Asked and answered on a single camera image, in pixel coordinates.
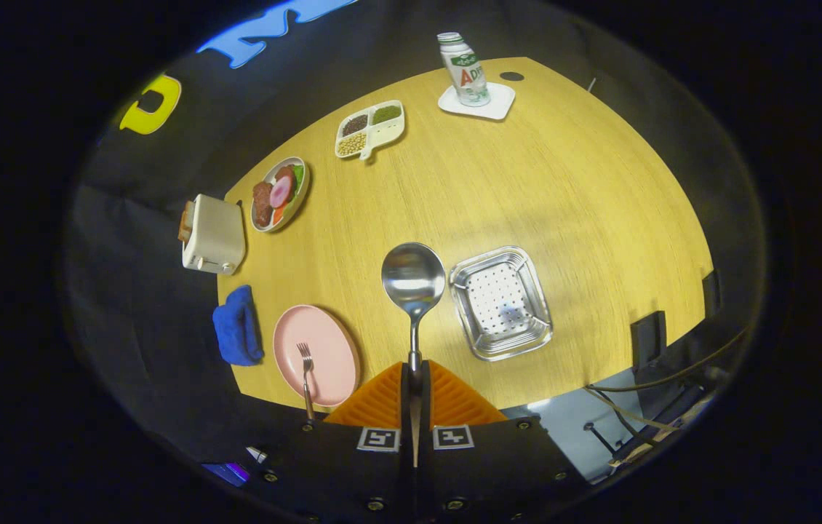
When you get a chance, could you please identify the thick dark cable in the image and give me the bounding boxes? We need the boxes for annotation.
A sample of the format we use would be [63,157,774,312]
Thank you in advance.
[586,331,746,394]

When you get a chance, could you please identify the perforated steel tray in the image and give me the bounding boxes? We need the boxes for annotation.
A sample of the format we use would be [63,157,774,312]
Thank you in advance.
[449,246,554,362]

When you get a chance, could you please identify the black table edge bracket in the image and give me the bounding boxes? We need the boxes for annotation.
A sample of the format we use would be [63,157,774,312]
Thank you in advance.
[631,311,668,370]
[702,271,722,318]

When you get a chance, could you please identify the steel spoon wooden handle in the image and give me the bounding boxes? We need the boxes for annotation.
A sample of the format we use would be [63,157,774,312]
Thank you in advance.
[380,242,448,467]

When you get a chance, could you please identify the white divided dish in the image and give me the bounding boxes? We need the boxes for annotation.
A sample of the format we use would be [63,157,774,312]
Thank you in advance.
[335,100,406,161]

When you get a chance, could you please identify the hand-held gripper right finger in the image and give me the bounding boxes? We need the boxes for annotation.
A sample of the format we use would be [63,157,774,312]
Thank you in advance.
[418,360,590,519]

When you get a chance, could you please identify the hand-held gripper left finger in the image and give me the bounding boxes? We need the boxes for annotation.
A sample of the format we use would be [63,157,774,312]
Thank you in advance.
[247,360,412,519]

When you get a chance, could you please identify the pink plate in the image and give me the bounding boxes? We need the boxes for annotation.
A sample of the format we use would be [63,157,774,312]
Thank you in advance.
[273,304,361,408]

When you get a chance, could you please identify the blue towel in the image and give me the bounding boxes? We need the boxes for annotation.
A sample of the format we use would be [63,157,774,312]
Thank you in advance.
[212,285,265,367]

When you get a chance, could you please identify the white bottle green label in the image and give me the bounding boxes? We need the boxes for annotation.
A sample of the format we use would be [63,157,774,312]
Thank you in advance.
[437,32,490,108]

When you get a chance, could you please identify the beige cable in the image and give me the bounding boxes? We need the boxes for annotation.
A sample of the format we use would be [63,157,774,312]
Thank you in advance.
[586,386,674,430]

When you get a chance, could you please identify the brown meat patty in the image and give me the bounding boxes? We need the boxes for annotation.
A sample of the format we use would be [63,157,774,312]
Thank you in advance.
[252,181,274,228]

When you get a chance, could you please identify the white toaster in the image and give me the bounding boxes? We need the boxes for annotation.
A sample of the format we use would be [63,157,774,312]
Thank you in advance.
[182,194,247,276]

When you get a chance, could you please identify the oval food plate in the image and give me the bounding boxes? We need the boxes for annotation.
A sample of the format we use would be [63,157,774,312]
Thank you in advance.
[250,156,310,234]

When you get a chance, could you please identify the pink ham slice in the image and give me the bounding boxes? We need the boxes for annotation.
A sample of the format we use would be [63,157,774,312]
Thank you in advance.
[269,173,294,210]

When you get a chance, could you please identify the steel fork wooden handle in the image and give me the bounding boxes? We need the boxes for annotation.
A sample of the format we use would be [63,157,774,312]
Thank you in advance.
[297,342,317,421]

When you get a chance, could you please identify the white square coaster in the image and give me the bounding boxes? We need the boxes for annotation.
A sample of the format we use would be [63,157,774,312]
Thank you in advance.
[438,82,516,121]

